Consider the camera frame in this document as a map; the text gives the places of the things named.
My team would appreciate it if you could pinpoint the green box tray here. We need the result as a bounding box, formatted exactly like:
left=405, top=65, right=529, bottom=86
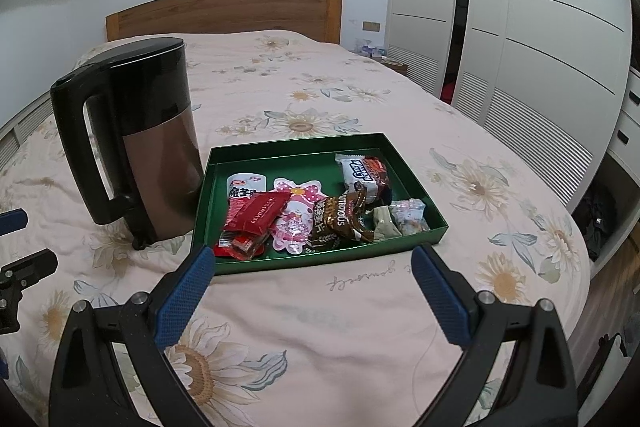
left=190, top=132, right=449, bottom=277

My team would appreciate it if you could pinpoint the white drawer unit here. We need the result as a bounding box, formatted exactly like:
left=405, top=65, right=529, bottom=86
left=607, top=67, right=640, bottom=158

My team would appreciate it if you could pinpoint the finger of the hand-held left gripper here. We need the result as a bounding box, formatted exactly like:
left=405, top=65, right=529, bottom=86
left=0, top=248, right=58, bottom=335
left=0, top=208, right=28, bottom=238

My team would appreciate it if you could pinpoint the clear pink striped snack packet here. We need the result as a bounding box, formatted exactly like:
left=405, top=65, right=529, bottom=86
left=390, top=199, right=430, bottom=236

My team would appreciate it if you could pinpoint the white wardrobe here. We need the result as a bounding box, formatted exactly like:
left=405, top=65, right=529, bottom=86
left=387, top=0, right=633, bottom=212

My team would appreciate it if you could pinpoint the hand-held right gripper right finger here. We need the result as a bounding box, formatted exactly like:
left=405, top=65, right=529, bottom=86
left=410, top=243, right=578, bottom=427

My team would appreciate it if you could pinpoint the floral pink quilt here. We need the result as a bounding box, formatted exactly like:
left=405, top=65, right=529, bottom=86
left=0, top=29, right=593, bottom=427

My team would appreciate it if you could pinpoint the white blue cookie packet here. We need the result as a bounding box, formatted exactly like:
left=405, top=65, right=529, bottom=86
left=335, top=153, right=393, bottom=204

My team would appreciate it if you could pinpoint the olive green snack packet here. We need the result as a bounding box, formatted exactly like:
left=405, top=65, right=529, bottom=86
left=372, top=205, right=403, bottom=240

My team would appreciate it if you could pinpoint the pink cartoon character packet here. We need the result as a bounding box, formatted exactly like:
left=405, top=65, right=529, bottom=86
left=267, top=178, right=328, bottom=255

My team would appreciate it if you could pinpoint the small red box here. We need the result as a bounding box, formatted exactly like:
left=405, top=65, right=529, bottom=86
left=230, top=231, right=268, bottom=260

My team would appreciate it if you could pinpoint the brown black electric kettle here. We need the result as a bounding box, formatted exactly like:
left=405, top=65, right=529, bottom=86
left=50, top=38, right=205, bottom=251

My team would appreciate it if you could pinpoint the white slatted panel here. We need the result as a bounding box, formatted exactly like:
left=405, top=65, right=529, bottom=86
left=0, top=99, right=56, bottom=168

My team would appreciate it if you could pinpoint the long red white snack packet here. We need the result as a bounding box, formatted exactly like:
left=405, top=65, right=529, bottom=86
left=214, top=173, right=267, bottom=260

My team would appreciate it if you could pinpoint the dark cloth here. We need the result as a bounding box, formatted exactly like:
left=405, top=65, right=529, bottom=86
left=570, top=179, right=621, bottom=263

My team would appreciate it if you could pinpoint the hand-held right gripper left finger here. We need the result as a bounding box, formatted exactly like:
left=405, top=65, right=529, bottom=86
left=48, top=244, right=217, bottom=427

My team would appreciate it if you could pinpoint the wooden headboard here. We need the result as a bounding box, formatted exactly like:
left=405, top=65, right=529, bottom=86
left=105, top=0, right=344, bottom=44

